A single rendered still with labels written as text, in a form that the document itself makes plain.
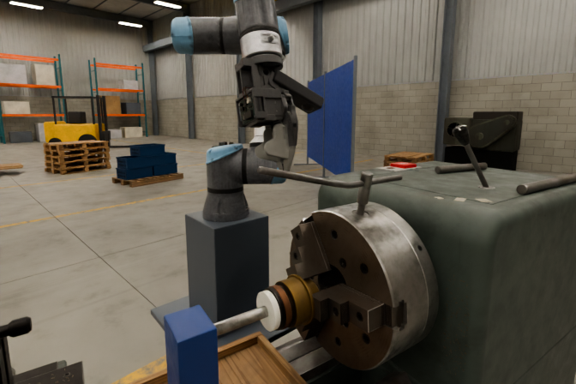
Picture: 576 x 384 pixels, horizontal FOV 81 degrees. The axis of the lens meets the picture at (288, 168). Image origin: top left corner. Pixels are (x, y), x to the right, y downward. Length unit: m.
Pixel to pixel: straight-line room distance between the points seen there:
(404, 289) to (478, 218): 0.19
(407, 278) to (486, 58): 10.54
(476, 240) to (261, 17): 0.54
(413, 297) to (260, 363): 0.38
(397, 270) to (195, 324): 0.34
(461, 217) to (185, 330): 0.51
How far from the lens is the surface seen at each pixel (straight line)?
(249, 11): 0.66
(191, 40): 0.77
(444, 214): 0.72
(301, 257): 0.69
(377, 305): 0.63
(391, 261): 0.63
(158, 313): 1.34
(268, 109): 0.59
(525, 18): 11.05
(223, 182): 1.05
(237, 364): 0.86
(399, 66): 11.95
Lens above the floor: 1.43
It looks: 9 degrees down
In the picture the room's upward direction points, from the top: straight up
